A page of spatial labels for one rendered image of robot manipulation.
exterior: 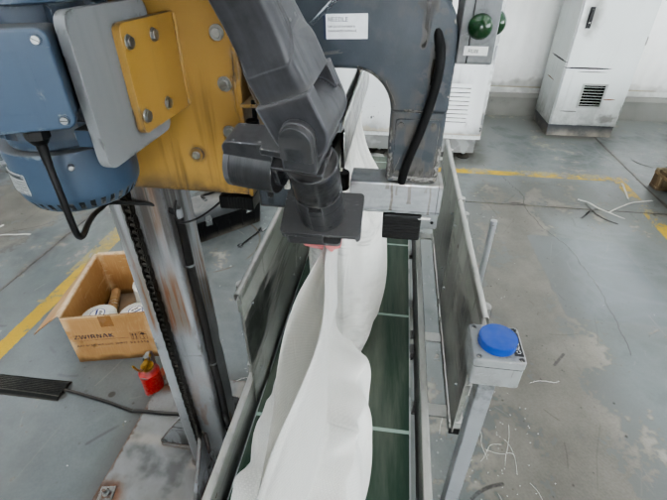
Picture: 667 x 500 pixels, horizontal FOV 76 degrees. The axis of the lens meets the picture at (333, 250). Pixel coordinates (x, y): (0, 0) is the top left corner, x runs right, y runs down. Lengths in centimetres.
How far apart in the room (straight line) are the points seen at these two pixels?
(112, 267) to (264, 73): 190
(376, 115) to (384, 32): 289
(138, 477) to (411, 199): 126
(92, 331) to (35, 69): 150
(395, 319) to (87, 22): 115
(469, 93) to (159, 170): 292
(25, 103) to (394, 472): 97
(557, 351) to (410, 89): 159
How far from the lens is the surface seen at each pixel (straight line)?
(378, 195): 69
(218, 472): 109
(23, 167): 63
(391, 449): 114
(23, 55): 51
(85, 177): 61
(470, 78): 346
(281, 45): 39
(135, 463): 166
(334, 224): 53
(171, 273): 99
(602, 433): 186
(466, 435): 93
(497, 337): 75
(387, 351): 133
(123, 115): 59
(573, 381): 197
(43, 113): 52
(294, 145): 41
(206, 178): 76
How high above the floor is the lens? 136
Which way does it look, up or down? 35 degrees down
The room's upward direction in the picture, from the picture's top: straight up
